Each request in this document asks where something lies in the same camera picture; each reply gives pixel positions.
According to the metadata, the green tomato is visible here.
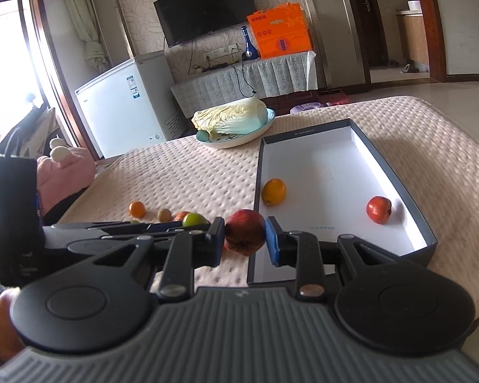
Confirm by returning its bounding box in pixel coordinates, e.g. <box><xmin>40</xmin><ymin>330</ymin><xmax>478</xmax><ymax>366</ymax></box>
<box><xmin>182</xmin><ymin>213</ymin><xmax>209</xmax><ymax>227</ymax></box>

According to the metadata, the red apple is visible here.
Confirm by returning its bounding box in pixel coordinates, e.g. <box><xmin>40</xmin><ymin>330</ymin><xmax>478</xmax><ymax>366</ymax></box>
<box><xmin>225</xmin><ymin>209</ymin><xmax>265</xmax><ymax>257</ymax></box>

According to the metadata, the yellow orange lemon fruit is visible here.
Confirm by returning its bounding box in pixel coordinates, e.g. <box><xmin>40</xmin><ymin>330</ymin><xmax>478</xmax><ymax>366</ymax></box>
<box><xmin>261</xmin><ymin>178</ymin><xmax>286</xmax><ymax>207</ymax></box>

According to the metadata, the kitchen counter cabinet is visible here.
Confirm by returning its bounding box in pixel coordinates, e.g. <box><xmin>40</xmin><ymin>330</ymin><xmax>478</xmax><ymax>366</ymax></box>
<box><xmin>396</xmin><ymin>0</ymin><xmax>429</xmax><ymax>72</ymax></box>

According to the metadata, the person left hand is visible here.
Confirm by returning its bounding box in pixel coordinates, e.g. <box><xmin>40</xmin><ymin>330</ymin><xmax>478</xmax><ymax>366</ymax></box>
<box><xmin>0</xmin><ymin>288</ymin><xmax>24</xmax><ymax>366</ymax></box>

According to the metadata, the small orange tomato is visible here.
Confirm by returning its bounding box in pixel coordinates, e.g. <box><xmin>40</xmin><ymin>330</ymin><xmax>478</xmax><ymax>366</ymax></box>
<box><xmin>129</xmin><ymin>201</ymin><xmax>147</xmax><ymax>219</ymax></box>

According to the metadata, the orange mandarin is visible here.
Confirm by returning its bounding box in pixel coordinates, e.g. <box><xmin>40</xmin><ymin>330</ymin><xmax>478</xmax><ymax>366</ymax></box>
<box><xmin>173</xmin><ymin>211</ymin><xmax>189</xmax><ymax>222</ymax></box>

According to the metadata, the brown kiwi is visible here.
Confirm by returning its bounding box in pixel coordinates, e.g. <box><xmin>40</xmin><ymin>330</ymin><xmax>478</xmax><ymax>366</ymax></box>
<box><xmin>157</xmin><ymin>208</ymin><xmax>173</xmax><ymax>223</ymax></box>

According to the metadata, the pink plush toy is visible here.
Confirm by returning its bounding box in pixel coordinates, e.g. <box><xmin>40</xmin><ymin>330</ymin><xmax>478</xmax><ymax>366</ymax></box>
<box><xmin>37</xmin><ymin>147</ymin><xmax>96</xmax><ymax>213</ymax></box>

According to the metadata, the small red tomato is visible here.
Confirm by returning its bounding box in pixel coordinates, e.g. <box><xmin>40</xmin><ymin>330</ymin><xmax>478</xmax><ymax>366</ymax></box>
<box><xmin>366</xmin><ymin>195</ymin><xmax>392</xmax><ymax>225</ymax></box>

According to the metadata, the grey shallow cardboard box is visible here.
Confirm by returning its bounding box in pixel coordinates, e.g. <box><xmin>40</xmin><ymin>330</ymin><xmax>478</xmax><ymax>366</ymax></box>
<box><xmin>254</xmin><ymin>119</ymin><xmax>437</xmax><ymax>266</ymax></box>

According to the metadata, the light blue plate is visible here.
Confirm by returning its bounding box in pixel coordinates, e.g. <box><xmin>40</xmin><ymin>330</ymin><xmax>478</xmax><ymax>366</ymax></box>
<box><xmin>195</xmin><ymin>108</ymin><xmax>276</xmax><ymax>150</ymax></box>

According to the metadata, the white chest freezer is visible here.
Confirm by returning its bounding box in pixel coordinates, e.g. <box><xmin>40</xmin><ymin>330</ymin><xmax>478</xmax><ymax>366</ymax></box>
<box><xmin>75</xmin><ymin>51</ymin><xmax>187</xmax><ymax>158</ymax></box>

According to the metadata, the napa cabbage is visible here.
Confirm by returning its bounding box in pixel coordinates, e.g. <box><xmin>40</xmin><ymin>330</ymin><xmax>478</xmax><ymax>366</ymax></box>
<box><xmin>192</xmin><ymin>97</ymin><xmax>268</xmax><ymax>141</ymax></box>

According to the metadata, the pink quilted table cover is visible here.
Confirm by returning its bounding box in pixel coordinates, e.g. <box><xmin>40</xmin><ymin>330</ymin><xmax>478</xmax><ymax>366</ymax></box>
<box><xmin>57</xmin><ymin>95</ymin><xmax>479</xmax><ymax>328</ymax></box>

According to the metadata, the cloth covered tv cabinet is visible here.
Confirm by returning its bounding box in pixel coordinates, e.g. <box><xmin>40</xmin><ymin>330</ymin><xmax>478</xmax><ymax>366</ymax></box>
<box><xmin>171</xmin><ymin>50</ymin><xmax>317</xmax><ymax>118</ymax></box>

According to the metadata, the blue glass bottle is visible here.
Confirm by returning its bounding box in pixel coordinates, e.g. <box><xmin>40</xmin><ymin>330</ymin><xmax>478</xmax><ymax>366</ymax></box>
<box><xmin>241</xmin><ymin>26</ymin><xmax>259</xmax><ymax>61</ymax></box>

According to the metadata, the orange gift box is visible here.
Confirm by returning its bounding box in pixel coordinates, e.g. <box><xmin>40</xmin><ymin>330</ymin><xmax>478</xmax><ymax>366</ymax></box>
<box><xmin>247</xmin><ymin>3</ymin><xmax>312</xmax><ymax>59</ymax></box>

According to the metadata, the black power cable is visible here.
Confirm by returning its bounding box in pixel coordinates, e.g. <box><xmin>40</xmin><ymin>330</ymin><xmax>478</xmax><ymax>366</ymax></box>
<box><xmin>231</xmin><ymin>61</ymin><xmax>259</xmax><ymax>99</ymax></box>

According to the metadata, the black wall television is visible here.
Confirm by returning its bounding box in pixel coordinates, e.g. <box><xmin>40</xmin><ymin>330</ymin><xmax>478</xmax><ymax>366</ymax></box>
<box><xmin>154</xmin><ymin>0</ymin><xmax>256</xmax><ymax>47</ymax></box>

